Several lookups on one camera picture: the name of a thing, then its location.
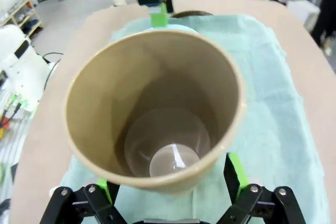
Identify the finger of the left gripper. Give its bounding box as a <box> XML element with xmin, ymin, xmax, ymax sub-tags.
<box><xmin>149</xmin><ymin>3</ymin><xmax>169</xmax><ymax>28</ymax></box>

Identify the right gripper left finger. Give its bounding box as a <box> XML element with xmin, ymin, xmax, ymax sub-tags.
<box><xmin>39</xmin><ymin>178</ymin><xmax>127</xmax><ymax>224</ymax></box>

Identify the dark brown plastic tray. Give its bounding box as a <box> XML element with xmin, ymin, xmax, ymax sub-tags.
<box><xmin>172</xmin><ymin>10</ymin><xmax>214</xmax><ymax>19</ymax></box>

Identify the tall tan cup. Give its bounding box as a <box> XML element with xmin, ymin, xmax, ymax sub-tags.
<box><xmin>64</xmin><ymin>29</ymin><xmax>247</xmax><ymax>196</ymax></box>

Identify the light wood shelf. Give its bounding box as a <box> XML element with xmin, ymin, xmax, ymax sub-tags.
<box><xmin>0</xmin><ymin>0</ymin><xmax>45</xmax><ymax>37</ymax></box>

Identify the person in dark clothes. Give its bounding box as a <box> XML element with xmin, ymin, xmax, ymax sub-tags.
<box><xmin>311</xmin><ymin>0</ymin><xmax>336</xmax><ymax>58</ymax></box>

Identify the light teal cloth mat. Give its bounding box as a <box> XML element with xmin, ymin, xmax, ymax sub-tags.
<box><xmin>59</xmin><ymin>14</ymin><xmax>331</xmax><ymax>224</ymax></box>

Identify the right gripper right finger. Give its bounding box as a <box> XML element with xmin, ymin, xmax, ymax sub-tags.
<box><xmin>217</xmin><ymin>152</ymin><xmax>307</xmax><ymax>224</ymax></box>

